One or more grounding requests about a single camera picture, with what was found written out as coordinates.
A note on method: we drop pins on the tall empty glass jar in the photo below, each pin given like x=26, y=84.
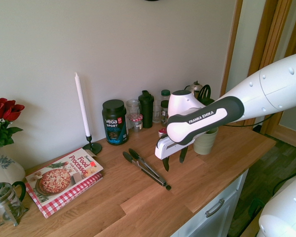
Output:
x=132, y=107

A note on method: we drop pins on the glass French press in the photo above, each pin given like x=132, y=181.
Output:
x=3, y=203

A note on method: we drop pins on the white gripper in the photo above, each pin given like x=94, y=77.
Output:
x=164, y=148

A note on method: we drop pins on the spice jar with dark lid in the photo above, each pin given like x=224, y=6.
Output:
x=164, y=111

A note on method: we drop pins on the clear drinking glass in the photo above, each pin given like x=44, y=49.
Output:
x=157, y=112

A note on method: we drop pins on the steel tongs with black tips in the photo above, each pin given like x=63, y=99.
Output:
x=144, y=166

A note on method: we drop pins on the spice jar with green lid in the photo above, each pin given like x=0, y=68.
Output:
x=165, y=95

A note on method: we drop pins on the white floral ceramic pitcher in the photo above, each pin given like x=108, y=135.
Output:
x=5, y=170

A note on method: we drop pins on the black Vega protein tub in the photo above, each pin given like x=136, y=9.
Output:
x=114, y=123

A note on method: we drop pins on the white kitchen cabinet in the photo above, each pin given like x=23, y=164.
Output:
x=227, y=197

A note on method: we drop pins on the stainless steel electric kettle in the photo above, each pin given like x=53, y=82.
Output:
x=196, y=87

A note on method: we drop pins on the black candle holder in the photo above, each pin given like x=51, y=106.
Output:
x=92, y=147

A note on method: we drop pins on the black slotted spatula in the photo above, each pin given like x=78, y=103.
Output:
x=205, y=92

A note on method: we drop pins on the red roses bouquet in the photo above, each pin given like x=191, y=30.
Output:
x=5, y=111

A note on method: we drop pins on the red checked cookbook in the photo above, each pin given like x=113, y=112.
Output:
x=64, y=201

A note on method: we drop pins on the tall white candle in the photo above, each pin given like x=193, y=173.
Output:
x=82, y=106

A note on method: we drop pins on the small jar with checked lid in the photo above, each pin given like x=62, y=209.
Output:
x=136, y=122

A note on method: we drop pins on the pale green ceramic utensil holder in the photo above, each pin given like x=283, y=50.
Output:
x=205, y=144

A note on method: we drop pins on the black shaker bottle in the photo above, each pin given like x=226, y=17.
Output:
x=146, y=111

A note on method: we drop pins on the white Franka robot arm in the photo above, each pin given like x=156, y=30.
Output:
x=266, y=81

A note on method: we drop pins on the Food Processor cookbook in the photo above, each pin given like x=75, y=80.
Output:
x=61, y=175

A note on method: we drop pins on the wooden door frame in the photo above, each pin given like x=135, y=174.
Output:
x=266, y=37

